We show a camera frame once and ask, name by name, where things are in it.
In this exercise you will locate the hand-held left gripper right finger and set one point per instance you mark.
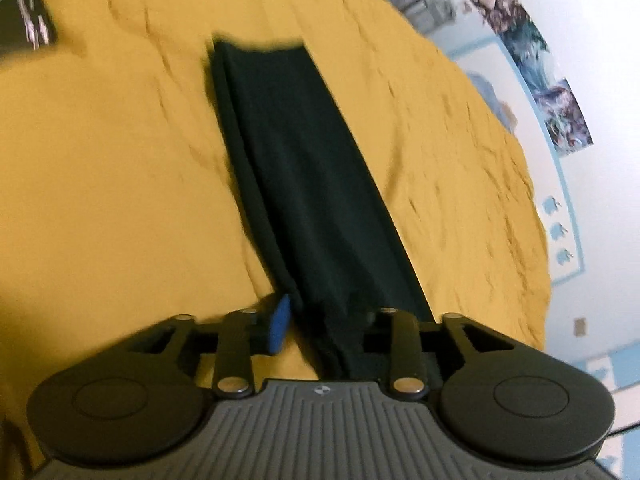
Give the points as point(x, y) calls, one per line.
point(401, 342)

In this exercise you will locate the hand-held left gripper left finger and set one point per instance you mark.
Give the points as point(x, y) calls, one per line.
point(279, 322)

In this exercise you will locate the black pants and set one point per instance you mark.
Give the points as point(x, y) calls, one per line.
point(300, 185)

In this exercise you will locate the white blue headboard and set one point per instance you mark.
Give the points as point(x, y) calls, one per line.
point(537, 170)

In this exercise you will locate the yellow blanket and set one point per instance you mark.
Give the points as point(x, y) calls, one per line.
point(100, 170)

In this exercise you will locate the black printed object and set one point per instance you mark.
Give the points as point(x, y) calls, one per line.
point(27, 22)

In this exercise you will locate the beige wall switch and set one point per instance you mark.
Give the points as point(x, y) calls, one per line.
point(580, 327)

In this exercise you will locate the wall poster strip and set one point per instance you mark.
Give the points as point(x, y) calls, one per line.
point(540, 55)

